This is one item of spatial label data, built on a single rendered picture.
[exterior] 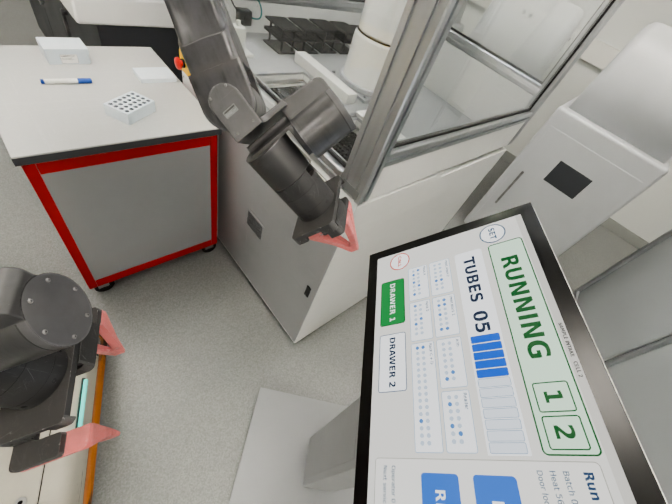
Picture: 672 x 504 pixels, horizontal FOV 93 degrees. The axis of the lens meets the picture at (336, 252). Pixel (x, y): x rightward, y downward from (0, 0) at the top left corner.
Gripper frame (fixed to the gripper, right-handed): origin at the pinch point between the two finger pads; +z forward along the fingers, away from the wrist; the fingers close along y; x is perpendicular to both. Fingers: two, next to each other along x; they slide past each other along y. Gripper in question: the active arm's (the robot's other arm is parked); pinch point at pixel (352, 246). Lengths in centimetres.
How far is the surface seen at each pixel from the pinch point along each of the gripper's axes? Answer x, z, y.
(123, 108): 69, -36, 60
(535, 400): -17.0, 15.0, -19.1
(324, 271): 34, 32, 30
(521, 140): -59, 202, 296
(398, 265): -0.7, 15.0, 7.2
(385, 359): 2.0, 14.8, -11.4
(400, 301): -0.8, 14.9, -1.2
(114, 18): 86, -62, 113
